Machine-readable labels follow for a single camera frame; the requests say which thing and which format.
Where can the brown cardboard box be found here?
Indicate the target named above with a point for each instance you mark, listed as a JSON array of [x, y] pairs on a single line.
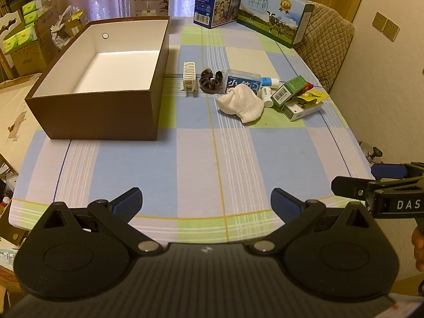
[[99, 116]]

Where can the light blue cow milk box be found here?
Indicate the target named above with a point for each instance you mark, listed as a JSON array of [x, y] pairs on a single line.
[[271, 10]]

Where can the dark brown scrunchie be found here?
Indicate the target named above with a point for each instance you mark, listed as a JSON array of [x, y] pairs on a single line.
[[209, 84]]

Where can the white plastic clip rack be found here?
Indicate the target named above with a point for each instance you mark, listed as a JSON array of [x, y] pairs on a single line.
[[189, 77]]

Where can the beige wall socket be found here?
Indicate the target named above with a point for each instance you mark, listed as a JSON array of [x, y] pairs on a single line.
[[392, 30], [380, 21]]

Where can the checkered tablecloth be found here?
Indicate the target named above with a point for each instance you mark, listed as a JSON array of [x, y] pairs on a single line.
[[215, 159]]

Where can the small white box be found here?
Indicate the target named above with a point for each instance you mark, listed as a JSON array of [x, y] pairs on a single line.
[[299, 111]]

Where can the quilted beige chair cover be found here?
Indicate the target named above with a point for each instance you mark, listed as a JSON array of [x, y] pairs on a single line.
[[328, 39]]

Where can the dark blue milk carton box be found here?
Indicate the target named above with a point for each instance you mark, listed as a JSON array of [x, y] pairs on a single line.
[[215, 3]]

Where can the white sock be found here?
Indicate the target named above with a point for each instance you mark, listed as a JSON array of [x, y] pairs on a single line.
[[240, 104]]

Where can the stack of green tissue packs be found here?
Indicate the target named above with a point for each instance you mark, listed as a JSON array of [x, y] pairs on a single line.
[[20, 38]]

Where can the yellow snack packet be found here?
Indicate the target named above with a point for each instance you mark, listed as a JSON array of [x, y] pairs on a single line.
[[314, 96]]

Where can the beige printed blanket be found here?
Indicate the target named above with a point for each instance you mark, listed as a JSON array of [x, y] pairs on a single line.
[[13, 112]]

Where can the small white bottle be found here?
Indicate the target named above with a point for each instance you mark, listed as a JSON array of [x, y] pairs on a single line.
[[267, 98]]

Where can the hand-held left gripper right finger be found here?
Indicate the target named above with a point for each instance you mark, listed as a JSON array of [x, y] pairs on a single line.
[[285, 203]]

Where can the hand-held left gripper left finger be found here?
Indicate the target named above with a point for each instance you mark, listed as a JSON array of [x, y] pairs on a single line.
[[127, 202]]

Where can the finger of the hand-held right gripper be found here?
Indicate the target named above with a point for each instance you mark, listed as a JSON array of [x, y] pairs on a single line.
[[387, 171], [347, 187]]

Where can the green medicine box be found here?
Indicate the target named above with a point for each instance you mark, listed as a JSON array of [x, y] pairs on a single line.
[[289, 89]]

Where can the blue hand cream tube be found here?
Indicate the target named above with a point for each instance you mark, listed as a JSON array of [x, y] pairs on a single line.
[[270, 81]]

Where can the plain cardboard carton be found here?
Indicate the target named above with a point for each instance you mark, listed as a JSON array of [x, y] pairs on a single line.
[[28, 58]]

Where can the person's right hand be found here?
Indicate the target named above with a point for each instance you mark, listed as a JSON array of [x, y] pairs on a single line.
[[418, 248]]

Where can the clear plastic box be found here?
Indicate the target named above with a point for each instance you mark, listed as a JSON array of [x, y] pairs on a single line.
[[239, 78]]

